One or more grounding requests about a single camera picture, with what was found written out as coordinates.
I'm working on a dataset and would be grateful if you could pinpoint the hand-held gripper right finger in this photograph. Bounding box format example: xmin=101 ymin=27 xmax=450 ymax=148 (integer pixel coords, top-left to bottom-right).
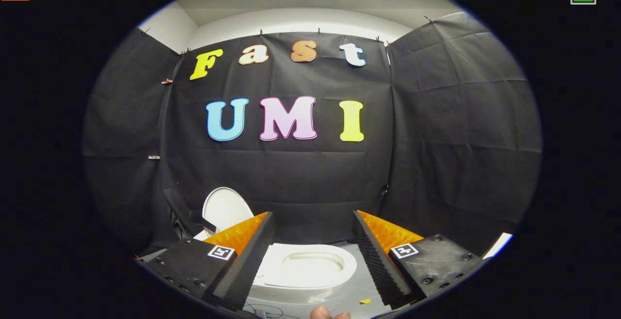
xmin=352 ymin=209 xmax=488 ymax=309

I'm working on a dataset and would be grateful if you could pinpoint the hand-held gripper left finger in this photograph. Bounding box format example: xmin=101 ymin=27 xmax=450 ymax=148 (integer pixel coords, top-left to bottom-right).
xmin=135 ymin=211 xmax=275 ymax=312

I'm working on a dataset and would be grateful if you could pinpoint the white toilet lid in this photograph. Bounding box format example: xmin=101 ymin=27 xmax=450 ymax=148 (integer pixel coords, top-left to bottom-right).
xmin=202 ymin=187 xmax=255 ymax=238

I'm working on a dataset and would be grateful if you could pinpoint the white toilet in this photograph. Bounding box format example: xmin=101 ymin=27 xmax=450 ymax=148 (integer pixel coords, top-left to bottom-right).
xmin=193 ymin=229 xmax=358 ymax=306

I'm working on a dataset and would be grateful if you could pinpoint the black backdrop cloth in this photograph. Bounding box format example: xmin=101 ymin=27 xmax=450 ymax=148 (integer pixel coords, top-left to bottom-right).
xmin=82 ymin=11 xmax=542 ymax=261

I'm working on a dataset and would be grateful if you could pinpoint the white flat panel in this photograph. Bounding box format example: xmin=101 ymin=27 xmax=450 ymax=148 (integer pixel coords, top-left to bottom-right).
xmin=483 ymin=232 xmax=514 ymax=259

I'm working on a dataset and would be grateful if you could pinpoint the thin dark cable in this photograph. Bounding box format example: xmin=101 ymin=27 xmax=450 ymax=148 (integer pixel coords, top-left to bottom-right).
xmin=244 ymin=302 xmax=297 ymax=319

